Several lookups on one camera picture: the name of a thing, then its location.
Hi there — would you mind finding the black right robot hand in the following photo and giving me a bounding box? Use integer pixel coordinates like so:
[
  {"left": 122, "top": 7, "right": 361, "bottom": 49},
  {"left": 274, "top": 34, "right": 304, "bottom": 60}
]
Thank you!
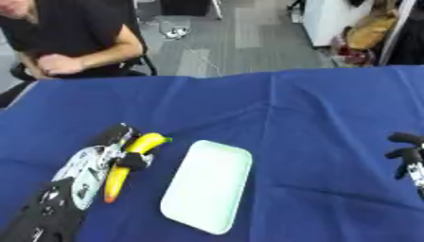
[{"left": 384, "top": 131, "right": 424, "bottom": 182}]

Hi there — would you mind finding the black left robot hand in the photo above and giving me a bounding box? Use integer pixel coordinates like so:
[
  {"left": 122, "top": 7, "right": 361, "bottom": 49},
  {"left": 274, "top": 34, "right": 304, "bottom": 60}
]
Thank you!
[{"left": 89, "top": 122, "right": 156, "bottom": 173}]

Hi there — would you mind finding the yellow toy banana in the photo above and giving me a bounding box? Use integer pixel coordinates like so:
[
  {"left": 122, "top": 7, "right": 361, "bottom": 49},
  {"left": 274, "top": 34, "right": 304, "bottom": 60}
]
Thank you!
[{"left": 102, "top": 132, "right": 174, "bottom": 204}]

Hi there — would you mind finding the black office chair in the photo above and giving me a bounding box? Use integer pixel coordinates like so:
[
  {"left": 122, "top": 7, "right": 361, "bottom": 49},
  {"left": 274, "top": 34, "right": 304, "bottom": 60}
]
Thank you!
[{"left": 0, "top": 46, "right": 159, "bottom": 110}]

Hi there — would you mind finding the pale green rectangular tray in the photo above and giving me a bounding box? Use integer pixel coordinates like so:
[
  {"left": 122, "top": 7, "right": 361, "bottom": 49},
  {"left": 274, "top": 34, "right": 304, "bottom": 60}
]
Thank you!
[{"left": 159, "top": 139, "right": 256, "bottom": 236}]

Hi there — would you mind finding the person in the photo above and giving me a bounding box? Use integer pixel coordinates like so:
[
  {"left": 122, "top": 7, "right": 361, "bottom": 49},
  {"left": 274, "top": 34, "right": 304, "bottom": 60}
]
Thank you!
[{"left": 0, "top": 0, "right": 146, "bottom": 80}]

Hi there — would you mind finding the red bag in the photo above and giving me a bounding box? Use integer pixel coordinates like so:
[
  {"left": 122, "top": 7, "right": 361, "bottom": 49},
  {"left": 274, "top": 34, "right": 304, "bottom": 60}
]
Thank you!
[{"left": 329, "top": 36, "right": 378, "bottom": 68}]

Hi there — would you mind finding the small white floor device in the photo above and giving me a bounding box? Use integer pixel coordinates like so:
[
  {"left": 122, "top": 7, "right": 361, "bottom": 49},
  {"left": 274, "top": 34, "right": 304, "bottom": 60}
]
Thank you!
[{"left": 159, "top": 26, "right": 192, "bottom": 41}]

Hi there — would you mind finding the tan bag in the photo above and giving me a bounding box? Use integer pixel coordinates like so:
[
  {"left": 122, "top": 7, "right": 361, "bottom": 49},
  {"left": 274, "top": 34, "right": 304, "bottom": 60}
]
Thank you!
[{"left": 344, "top": 9, "right": 401, "bottom": 51}]

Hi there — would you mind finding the white cabinet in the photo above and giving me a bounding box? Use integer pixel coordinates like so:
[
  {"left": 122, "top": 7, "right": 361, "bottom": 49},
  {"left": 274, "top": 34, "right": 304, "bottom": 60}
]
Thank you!
[{"left": 301, "top": 0, "right": 383, "bottom": 48}]

